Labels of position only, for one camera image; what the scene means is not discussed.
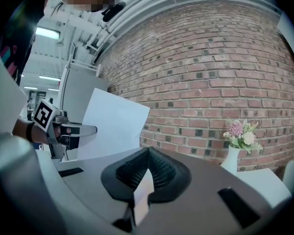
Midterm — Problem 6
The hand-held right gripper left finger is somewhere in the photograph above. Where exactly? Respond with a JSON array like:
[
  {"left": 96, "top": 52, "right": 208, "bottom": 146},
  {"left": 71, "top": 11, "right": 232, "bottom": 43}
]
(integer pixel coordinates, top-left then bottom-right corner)
[{"left": 58, "top": 146, "right": 149, "bottom": 235}]

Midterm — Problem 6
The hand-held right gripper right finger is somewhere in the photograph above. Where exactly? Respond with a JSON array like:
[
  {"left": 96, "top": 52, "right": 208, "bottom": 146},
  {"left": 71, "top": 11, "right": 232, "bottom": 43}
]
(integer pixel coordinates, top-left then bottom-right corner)
[{"left": 137, "top": 146, "right": 276, "bottom": 235}]

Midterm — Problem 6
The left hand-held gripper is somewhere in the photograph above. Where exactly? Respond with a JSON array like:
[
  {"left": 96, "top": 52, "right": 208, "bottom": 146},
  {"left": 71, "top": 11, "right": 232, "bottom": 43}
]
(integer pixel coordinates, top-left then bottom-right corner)
[{"left": 33, "top": 99, "right": 98, "bottom": 159}]

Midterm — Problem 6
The white A4 paper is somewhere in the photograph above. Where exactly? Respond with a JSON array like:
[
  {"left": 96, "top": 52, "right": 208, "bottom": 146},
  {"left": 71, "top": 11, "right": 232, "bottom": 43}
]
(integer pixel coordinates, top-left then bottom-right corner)
[{"left": 77, "top": 88, "right": 150, "bottom": 161}]

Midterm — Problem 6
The person's left forearm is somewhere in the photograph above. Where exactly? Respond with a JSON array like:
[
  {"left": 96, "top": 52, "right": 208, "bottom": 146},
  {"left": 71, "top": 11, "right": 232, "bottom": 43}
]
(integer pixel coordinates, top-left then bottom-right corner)
[{"left": 12, "top": 117, "right": 49, "bottom": 145}]

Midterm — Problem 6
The person's left hand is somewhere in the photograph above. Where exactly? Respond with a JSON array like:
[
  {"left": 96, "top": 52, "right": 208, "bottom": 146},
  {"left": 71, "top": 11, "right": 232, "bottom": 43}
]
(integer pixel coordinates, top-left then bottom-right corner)
[{"left": 52, "top": 127, "right": 72, "bottom": 138}]

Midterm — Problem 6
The grey refrigerator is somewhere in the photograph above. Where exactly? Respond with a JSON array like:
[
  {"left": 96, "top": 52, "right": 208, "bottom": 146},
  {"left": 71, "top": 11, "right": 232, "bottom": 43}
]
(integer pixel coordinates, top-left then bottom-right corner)
[{"left": 58, "top": 64, "right": 109, "bottom": 162}]

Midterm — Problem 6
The black wristband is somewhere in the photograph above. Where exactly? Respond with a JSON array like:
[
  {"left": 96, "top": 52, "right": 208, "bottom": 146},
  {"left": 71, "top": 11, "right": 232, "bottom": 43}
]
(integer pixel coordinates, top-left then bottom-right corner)
[{"left": 26, "top": 122, "right": 35, "bottom": 143}]

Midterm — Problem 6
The rectangular ceiling light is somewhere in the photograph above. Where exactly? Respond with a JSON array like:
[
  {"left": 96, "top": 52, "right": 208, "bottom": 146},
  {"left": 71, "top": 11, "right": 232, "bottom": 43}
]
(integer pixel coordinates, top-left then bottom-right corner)
[
  {"left": 35, "top": 27, "right": 61, "bottom": 40},
  {"left": 38, "top": 75, "right": 62, "bottom": 82}
]

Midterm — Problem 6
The white metal rack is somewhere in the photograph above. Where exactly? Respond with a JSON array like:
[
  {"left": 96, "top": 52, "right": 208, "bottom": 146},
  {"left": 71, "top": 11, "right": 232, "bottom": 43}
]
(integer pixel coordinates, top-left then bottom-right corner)
[{"left": 68, "top": 42, "right": 101, "bottom": 71}]

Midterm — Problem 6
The pink flower bouquet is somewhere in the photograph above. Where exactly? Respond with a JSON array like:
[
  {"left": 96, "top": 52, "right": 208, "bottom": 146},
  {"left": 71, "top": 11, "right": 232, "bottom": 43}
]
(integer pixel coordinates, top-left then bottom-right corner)
[{"left": 222, "top": 118, "right": 264, "bottom": 155}]

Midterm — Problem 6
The white chair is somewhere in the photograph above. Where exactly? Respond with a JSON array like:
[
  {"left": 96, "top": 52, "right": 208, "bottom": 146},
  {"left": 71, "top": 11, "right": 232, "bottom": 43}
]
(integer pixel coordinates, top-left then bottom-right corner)
[{"left": 282, "top": 159, "right": 294, "bottom": 188}]

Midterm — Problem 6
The black printed T-shirt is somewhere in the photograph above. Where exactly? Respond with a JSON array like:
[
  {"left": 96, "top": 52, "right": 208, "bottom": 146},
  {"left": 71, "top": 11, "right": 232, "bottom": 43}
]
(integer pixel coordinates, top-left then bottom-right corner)
[{"left": 0, "top": 0, "right": 38, "bottom": 86}]

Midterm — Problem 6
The black head-mounted camera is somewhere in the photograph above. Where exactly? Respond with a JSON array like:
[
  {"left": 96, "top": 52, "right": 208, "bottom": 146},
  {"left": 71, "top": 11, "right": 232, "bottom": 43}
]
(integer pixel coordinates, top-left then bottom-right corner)
[{"left": 101, "top": 0, "right": 127, "bottom": 22}]

